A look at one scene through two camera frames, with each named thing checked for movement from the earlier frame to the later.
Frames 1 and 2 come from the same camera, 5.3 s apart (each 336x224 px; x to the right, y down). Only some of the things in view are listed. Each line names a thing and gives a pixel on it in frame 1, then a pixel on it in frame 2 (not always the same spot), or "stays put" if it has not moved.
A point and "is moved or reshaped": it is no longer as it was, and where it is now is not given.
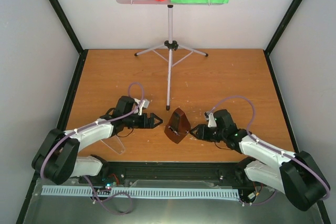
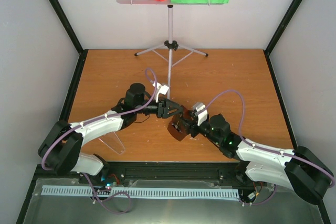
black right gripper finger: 195,136 to 188,127
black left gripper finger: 154,126 to 177,112
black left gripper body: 138,124 to 161,113
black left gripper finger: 156,117 to 172,105
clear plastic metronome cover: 114,143 stays put
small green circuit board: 108,185 stays put
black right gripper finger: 193,130 to 190,115
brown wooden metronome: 178,126 is moved or reshaped
